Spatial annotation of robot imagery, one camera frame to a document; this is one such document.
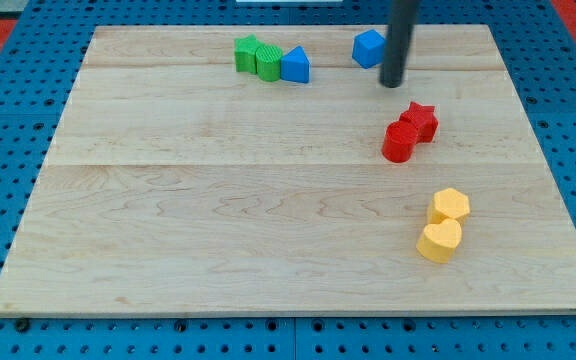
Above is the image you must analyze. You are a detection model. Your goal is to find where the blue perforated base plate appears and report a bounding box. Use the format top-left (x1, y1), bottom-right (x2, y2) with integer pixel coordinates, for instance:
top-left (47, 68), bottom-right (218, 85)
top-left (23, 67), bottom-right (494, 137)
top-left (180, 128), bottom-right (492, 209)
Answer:
top-left (0, 0), bottom-right (576, 359)

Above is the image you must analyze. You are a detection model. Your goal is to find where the blue triangle block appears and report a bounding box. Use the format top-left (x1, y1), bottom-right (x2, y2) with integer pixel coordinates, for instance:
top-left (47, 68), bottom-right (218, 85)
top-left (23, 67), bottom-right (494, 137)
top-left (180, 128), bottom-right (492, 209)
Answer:
top-left (280, 46), bottom-right (311, 83)

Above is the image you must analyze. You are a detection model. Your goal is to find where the yellow heart block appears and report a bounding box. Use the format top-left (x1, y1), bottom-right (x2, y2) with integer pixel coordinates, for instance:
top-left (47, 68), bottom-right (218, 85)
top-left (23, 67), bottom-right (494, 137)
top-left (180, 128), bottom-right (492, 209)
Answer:
top-left (416, 218), bottom-right (463, 264)

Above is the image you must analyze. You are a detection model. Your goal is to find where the yellow hexagon block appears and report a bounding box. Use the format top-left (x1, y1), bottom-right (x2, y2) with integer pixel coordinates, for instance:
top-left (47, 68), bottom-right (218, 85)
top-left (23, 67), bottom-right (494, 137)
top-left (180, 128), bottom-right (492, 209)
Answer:
top-left (426, 188), bottom-right (471, 225)

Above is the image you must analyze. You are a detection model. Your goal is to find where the red star block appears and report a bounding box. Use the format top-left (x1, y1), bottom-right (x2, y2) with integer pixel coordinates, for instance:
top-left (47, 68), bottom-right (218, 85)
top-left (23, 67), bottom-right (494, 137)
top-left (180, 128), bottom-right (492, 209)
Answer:
top-left (399, 101), bottom-right (439, 143)

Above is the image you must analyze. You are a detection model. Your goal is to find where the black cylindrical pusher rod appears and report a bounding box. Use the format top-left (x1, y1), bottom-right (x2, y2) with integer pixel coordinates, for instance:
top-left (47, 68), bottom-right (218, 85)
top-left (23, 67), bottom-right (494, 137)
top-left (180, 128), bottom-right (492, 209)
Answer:
top-left (379, 0), bottom-right (421, 88)

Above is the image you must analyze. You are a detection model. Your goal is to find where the blue cube block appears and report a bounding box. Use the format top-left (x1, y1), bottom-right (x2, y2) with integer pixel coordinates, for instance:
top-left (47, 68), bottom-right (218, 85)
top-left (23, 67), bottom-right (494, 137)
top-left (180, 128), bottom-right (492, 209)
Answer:
top-left (352, 29), bottom-right (385, 69)

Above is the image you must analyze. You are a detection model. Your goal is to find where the red cylinder block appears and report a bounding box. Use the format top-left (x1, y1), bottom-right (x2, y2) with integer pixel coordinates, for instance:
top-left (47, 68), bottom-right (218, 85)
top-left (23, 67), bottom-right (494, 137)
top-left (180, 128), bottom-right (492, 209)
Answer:
top-left (381, 121), bottom-right (418, 163)

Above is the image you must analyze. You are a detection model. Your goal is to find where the light wooden board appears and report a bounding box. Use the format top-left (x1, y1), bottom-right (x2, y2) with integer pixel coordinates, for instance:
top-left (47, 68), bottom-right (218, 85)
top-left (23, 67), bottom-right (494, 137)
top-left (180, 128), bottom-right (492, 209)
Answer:
top-left (0, 25), bottom-right (576, 319)

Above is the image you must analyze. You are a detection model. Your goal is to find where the green cylinder block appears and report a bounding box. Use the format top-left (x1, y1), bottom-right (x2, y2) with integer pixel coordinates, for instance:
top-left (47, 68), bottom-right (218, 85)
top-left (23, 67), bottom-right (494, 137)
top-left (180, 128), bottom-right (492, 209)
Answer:
top-left (255, 44), bottom-right (283, 82)

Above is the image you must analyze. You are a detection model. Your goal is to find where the green star block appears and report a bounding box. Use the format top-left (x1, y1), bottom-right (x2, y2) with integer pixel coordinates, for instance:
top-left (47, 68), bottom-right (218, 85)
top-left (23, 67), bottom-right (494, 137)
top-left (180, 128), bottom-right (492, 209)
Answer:
top-left (234, 34), bottom-right (264, 74)

